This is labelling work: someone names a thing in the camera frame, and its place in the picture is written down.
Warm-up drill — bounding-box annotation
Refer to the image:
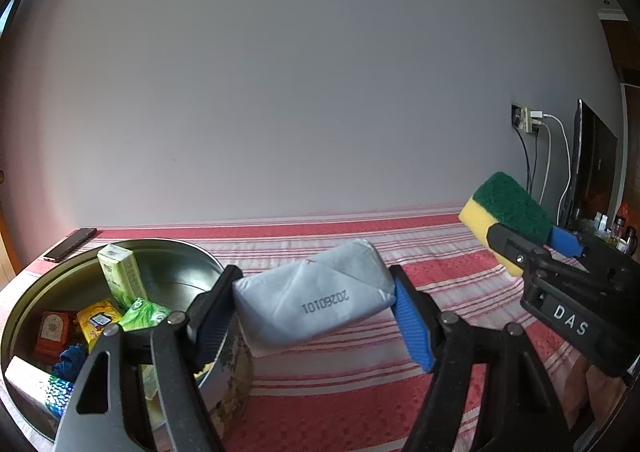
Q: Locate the black phone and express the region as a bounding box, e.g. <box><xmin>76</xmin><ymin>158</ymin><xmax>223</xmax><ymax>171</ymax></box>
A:
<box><xmin>42</xmin><ymin>227</ymin><xmax>98</xmax><ymax>263</ymax></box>

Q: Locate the wall socket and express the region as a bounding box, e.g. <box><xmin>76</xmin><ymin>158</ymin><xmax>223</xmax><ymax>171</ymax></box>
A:
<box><xmin>511</xmin><ymin>103</ymin><xmax>546</xmax><ymax>135</ymax></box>

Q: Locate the gold snack packet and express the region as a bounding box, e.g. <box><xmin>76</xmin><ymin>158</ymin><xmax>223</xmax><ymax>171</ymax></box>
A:
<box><xmin>76</xmin><ymin>298</ymin><xmax>126</xmax><ymax>353</ymax></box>

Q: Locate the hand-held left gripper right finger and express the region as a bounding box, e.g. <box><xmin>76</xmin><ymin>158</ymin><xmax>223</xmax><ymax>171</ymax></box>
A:
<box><xmin>389</xmin><ymin>264</ymin><xmax>571</xmax><ymax>452</ymax></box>

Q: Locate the round metal tin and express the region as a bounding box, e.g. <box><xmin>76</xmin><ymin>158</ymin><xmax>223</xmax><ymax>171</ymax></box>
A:
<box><xmin>0</xmin><ymin>238</ymin><xmax>256</xmax><ymax>445</ymax></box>

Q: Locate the white cable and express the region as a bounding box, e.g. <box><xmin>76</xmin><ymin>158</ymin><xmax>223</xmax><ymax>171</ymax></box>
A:
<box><xmin>542</xmin><ymin>113</ymin><xmax>573</xmax><ymax>228</ymax></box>
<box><xmin>539</xmin><ymin>124</ymin><xmax>552</xmax><ymax>205</ymax></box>

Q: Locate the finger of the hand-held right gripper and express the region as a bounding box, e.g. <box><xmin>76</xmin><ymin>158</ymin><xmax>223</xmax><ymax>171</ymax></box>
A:
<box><xmin>486</xmin><ymin>223</ymin><xmax>640</xmax><ymax>379</ymax></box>
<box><xmin>547</xmin><ymin>226</ymin><xmax>640</xmax><ymax>283</ymax></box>

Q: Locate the blue cloth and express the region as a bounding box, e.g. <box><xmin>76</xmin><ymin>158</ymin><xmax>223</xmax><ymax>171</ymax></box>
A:
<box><xmin>51</xmin><ymin>343</ymin><xmax>90</xmax><ymax>381</ymax></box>

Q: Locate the grey-white tissue pack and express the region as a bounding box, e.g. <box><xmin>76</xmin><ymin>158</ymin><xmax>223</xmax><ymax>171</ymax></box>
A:
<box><xmin>231</xmin><ymin>238</ymin><xmax>397</xmax><ymax>358</ymax></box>

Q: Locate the black flat screen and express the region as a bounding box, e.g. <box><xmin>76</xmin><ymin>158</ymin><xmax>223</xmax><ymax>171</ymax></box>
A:
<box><xmin>569</xmin><ymin>98</ymin><xmax>619</xmax><ymax>233</ymax></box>

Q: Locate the red snack packet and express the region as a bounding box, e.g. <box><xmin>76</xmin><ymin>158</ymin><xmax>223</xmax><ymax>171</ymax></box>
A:
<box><xmin>34</xmin><ymin>310</ymin><xmax>78</xmax><ymax>363</ymax></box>

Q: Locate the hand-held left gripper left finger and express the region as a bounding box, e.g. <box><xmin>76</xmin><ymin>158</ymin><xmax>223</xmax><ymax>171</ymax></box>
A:
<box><xmin>54</xmin><ymin>264</ymin><xmax>244</xmax><ymax>452</ymax></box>

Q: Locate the black cable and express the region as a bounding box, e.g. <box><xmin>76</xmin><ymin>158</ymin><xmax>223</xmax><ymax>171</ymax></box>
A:
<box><xmin>531</xmin><ymin>132</ymin><xmax>541</xmax><ymax>195</ymax></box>
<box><xmin>519</xmin><ymin>131</ymin><xmax>533</xmax><ymax>188</ymax></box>

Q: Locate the green tissue pack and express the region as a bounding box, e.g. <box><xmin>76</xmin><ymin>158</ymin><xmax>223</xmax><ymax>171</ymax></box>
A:
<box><xmin>119</xmin><ymin>297</ymin><xmax>173</xmax><ymax>333</ymax></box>
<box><xmin>96</xmin><ymin>243</ymin><xmax>148</xmax><ymax>313</ymax></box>

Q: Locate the white packet blue print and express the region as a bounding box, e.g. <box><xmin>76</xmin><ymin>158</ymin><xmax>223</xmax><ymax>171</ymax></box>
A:
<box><xmin>4</xmin><ymin>356</ymin><xmax>76</xmax><ymax>422</ymax></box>

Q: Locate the yellow and green sponge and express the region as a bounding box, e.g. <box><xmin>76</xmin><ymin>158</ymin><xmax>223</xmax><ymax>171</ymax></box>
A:
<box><xmin>458</xmin><ymin>172</ymin><xmax>556</xmax><ymax>278</ymax></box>

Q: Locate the person's right hand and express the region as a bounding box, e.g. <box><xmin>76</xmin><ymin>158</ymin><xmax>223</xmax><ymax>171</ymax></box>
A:
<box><xmin>567</xmin><ymin>357</ymin><xmax>628</xmax><ymax>433</ymax></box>

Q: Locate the red striped tablecloth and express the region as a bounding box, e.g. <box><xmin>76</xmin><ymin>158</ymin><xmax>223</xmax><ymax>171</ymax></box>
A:
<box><xmin>0</xmin><ymin>212</ymin><xmax>626</xmax><ymax>452</ymax></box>

